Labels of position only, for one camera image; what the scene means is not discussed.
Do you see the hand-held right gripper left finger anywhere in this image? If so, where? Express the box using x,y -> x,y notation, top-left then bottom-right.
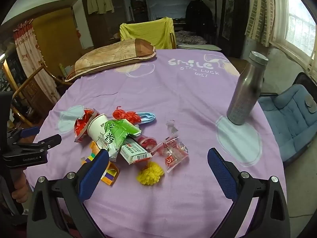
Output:
27,150 -> 111,238

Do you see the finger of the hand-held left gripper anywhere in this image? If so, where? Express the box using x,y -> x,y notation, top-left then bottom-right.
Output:
6,126 -> 40,145
12,134 -> 62,154

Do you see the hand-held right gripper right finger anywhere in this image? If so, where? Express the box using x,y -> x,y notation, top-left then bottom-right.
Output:
207,147 -> 291,238

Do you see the orange striped medicine box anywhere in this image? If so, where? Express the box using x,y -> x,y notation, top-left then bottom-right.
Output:
81,141 -> 119,186

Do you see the red foil snack wrapper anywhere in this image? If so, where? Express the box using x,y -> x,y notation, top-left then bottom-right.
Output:
74,107 -> 101,143

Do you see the white paper cup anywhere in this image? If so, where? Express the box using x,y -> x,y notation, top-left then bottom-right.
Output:
87,113 -> 117,152

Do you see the blue face mask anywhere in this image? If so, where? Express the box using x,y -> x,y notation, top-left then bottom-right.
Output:
137,111 -> 157,124

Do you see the person's left hand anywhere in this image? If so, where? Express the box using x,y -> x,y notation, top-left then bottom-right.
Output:
11,171 -> 29,204

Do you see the wooden armchair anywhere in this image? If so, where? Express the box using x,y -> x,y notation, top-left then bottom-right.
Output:
5,63 -> 72,127

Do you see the white and red carton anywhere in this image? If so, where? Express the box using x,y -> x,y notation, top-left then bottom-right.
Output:
119,139 -> 153,164

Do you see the green plastic wrapper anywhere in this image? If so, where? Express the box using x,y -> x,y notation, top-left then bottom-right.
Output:
96,119 -> 142,160

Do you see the yellow pompom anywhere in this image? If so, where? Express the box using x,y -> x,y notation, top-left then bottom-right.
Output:
137,162 -> 164,185

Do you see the red plastic wrapper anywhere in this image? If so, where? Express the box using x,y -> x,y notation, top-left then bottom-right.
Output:
136,135 -> 158,154

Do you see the small clear plastic wrap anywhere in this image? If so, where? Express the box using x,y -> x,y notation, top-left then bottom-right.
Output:
166,120 -> 179,135

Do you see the red yarn pompom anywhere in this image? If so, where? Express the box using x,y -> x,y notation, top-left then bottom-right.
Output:
113,106 -> 140,124

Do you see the steel bottle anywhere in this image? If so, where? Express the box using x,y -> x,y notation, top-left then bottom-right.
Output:
226,51 -> 269,126

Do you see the red floral curtain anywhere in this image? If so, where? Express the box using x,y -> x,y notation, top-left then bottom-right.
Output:
13,21 -> 61,105

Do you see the blue padded chair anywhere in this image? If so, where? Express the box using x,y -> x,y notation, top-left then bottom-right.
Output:
258,72 -> 317,164

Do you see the purple printed tablecloth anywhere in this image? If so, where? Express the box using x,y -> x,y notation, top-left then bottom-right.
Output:
26,48 -> 286,238

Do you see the orange wooden door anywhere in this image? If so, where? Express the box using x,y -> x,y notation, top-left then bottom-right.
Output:
32,7 -> 81,105

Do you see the brown floral pillow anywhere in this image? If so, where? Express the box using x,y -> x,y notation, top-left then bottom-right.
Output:
65,38 -> 157,83

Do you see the floral bed blanket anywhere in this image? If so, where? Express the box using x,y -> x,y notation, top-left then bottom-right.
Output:
175,30 -> 221,51

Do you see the yellow cloth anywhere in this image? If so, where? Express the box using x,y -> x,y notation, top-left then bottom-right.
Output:
119,17 -> 177,50

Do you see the dark wooden wardrobe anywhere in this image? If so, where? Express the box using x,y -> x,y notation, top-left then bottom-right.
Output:
80,0 -> 128,50

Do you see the black hanging coat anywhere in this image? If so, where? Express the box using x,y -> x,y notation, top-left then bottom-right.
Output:
185,0 -> 215,42

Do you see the beige checked curtain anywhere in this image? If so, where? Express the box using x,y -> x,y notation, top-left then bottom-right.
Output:
245,0 -> 288,47

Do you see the window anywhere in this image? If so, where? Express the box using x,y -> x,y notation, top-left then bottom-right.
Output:
270,0 -> 317,72

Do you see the white sheet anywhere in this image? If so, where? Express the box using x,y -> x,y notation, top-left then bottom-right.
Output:
146,0 -> 199,20

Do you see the framed wall picture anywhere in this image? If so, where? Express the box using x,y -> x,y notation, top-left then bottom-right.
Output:
222,0 -> 236,41

